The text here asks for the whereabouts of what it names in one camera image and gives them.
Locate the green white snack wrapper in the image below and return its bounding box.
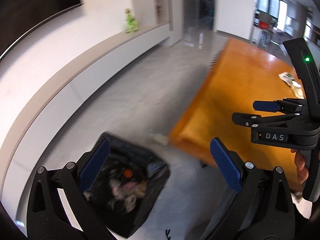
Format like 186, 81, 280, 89
278, 72, 296, 83

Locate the black trash bin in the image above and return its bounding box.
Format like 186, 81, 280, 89
84, 132, 172, 239

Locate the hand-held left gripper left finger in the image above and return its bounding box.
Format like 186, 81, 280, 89
26, 138, 118, 240

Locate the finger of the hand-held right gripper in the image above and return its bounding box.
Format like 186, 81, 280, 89
232, 112, 311, 131
253, 98, 308, 114

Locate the white low sideboard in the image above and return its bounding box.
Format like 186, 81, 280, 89
0, 21, 173, 230

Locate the black wall television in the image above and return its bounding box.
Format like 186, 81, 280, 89
0, 0, 83, 57

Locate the crumpled beige wrapper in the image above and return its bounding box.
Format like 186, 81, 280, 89
290, 80, 305, 99

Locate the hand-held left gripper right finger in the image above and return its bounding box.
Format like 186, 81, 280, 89
200, 137, 295, 240

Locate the green dinosaur toy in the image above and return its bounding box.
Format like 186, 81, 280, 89
124, 8, 139, 33

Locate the paper scrap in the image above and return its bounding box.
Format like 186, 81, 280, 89
150, 134, 168, 147

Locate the person's right hand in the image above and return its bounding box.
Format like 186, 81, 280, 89
291, 149, 310, 184

